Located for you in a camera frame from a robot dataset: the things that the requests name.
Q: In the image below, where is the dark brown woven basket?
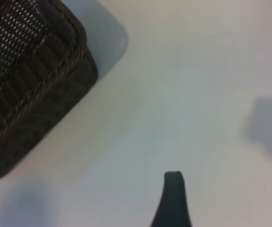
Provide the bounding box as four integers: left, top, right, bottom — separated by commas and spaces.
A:
0, 0, 99, 183

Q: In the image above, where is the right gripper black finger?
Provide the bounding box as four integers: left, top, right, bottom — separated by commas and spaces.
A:
149, 170, 193, 227

